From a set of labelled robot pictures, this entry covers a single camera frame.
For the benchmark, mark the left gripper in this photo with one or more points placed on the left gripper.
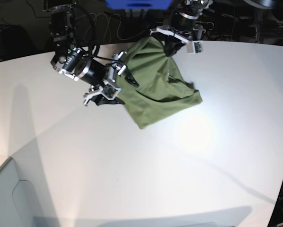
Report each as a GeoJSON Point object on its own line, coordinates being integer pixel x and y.
{"type": "Point", "coordinates": [181, 29]}

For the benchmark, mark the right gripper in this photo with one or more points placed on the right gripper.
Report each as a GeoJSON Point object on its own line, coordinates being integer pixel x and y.
{"type": "Point", "coordinates": [99, 75]}

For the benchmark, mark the green T-shirt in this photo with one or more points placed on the green T-shirt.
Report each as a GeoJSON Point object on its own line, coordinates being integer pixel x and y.
{"type": "Point", "coordinates": [162, 90]}

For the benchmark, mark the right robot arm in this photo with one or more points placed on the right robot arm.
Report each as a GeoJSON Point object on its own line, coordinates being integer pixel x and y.
{"type": "Point", "coordinates": [75, 62]}

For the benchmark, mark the black power strip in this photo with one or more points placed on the black power strip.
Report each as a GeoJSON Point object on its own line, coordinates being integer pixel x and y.
{"type": "Point", "coordinates": [206, 25]}

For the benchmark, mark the blue box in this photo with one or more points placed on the blue box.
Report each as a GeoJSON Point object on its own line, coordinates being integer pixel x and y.
{"type": "Point", "coordinates": [138, 4]}

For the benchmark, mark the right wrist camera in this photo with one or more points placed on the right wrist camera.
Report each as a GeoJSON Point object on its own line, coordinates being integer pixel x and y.
{"type": "Point", "coordinates": [110, 92]}

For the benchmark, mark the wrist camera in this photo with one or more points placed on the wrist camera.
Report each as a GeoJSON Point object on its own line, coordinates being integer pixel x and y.
{"type": "Point", "coordinates": [194, 47]}
{"type": "Point", "coordinates": [110, 92]}

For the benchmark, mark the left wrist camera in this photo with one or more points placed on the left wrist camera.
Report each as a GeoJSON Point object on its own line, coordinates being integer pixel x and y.
{"type": "Point", "coordinates": [194, 47]}

